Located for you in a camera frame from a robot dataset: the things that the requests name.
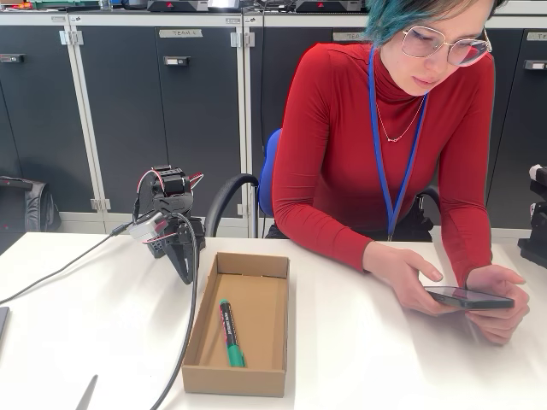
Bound green marker pen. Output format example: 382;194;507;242
219;298;247;368

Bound black smartphone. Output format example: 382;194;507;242
424;285;516;311

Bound person's right forearm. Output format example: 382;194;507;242
273;200;377;272

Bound person's left forearm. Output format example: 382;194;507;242
439;204;496;287

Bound person in red turtleneck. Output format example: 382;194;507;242
264;0;509;287

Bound person's right hand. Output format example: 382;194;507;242
362;241;455;317

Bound person's left hand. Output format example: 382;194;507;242
463;264;531;346

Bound blue office chair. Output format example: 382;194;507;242
203;127;441;240

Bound dark-door metal cabinet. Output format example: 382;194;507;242
242;12;428;238
426;12;547;231
68;12;247;238
0;12;76;234

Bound brown cardboard box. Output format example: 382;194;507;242
181;251;291;398

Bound black bag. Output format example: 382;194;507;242
0;175;62;234

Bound grey team tape label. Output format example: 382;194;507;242
158;28;203;38

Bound black device with red triangle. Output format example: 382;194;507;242
295;0;368;13
147;0;209;13

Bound green crate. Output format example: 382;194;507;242
33;0;102;10

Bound gold-rimmed glasses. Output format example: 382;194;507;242
400;25;493;68

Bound thick black camera cable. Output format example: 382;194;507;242
149;212;201;410

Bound white gripper camera box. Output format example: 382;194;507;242
129;212;167;240

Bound red white servo wire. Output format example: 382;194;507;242
132;168;160;214

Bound thin grey power cable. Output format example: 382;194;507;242
0;221;134;305

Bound blue lanyard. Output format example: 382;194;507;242
368;44;429;241

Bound thin gold necklace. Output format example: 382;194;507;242
375;93;428;143

